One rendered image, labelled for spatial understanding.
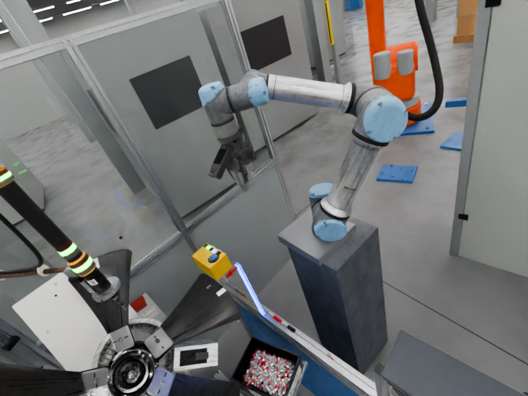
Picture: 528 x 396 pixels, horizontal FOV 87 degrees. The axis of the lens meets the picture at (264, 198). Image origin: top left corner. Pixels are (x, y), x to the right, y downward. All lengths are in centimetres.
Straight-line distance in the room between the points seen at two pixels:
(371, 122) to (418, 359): 57
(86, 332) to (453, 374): 110
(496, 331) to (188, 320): 183
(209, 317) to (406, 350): 58
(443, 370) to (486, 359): 146
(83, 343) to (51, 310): 16
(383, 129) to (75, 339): 122
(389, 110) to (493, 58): 104
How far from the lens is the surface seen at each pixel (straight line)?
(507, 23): 179
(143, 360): 98
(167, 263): 177
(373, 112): 84
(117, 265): 99
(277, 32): 488
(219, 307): 102
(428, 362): 74
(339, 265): 120
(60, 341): 128
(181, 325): 102
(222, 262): 132
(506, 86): 186
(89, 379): 104
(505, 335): 229
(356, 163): 92
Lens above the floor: 192
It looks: 33 degrees down
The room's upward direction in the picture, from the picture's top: 20 degrees counter-clockwise
